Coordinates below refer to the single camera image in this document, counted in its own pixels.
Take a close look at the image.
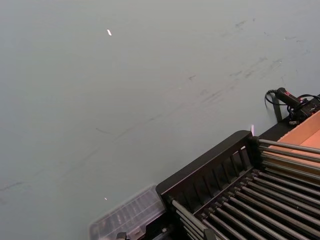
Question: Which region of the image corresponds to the black rack with steel bars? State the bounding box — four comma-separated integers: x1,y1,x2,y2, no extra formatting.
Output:
116,129,320,240

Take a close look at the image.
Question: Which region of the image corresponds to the clear plastic case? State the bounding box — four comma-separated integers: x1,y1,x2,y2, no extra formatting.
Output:
88,184,167,240

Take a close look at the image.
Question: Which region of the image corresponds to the shallow brown cardboard tray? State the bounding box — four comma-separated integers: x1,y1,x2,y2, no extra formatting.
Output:
266,107,320,178

